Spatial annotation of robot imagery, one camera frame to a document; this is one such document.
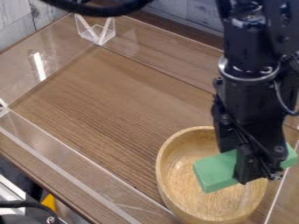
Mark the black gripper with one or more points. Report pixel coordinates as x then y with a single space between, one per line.
253 103

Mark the green rectangular block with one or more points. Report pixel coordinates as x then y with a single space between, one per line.
214 171

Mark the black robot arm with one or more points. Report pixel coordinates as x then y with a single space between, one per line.
261 39

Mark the brown wooden bowl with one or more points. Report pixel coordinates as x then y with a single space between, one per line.
227 206

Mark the yellow and black device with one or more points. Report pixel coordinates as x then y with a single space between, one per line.
49 202

